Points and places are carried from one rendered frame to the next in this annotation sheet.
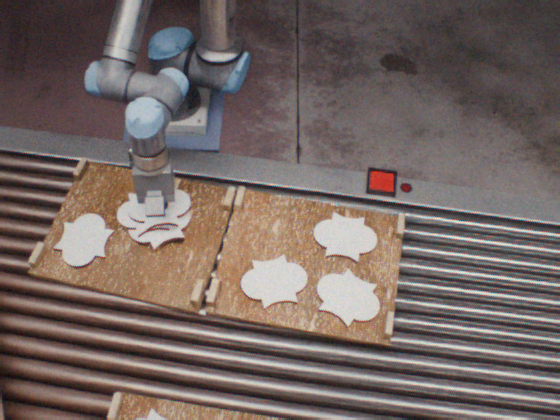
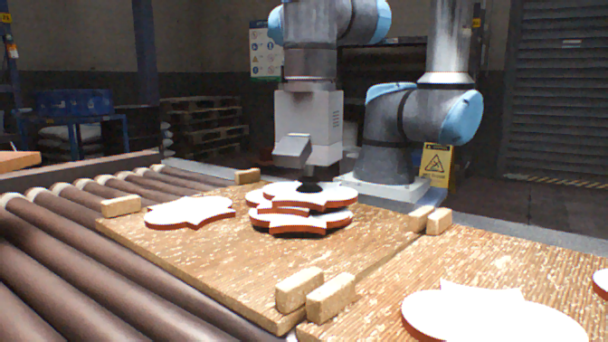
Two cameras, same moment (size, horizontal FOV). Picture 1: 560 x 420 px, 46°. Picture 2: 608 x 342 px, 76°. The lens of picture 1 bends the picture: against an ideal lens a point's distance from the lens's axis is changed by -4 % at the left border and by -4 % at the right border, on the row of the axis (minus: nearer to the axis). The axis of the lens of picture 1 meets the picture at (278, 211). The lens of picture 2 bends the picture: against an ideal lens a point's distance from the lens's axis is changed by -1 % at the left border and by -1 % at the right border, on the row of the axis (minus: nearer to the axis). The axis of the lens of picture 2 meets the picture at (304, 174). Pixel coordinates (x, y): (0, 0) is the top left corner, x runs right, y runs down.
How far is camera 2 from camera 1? 1.21 m
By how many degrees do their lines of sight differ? 47
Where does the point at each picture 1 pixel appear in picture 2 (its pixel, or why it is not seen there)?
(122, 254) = (223, 232)
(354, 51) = not seen: hidden behind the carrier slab
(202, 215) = (371, 228)
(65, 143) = not seen: hidden behind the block
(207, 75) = (424, 108)
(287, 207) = (527, 248)
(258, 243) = (460, 270)
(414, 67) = not seen: outside the picture
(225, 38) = (454, 52)
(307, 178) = (565, 242)
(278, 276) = (501, 315)
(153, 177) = (302, 100)
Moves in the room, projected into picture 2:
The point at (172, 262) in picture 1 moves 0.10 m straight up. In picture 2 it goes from (289, 254) to (288, 177)
